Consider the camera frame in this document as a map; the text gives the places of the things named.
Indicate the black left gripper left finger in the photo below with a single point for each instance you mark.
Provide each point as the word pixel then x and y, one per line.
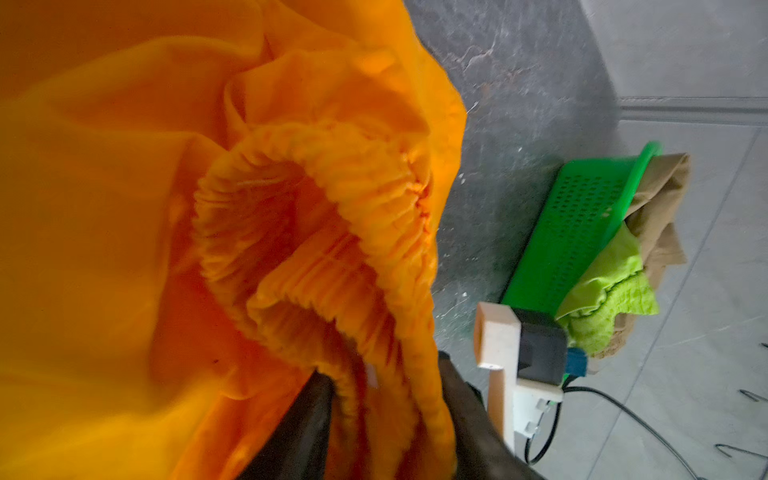
pixel 298 447

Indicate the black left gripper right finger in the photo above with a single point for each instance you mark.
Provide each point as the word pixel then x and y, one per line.
pixel 481 452

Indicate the lime green shorts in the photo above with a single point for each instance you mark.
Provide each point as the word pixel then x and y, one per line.
pixel 598 313

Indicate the orange shorts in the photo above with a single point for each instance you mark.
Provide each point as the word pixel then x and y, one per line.
pixel 202 204

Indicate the khaki brown shorts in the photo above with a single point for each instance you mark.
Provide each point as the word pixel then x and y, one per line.
pixel 652 214

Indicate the green plastic basket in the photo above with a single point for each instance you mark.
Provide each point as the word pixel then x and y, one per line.
pixel 583 211

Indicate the black wire hook rack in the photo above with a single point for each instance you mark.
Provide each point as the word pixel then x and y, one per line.
pixel 748 434

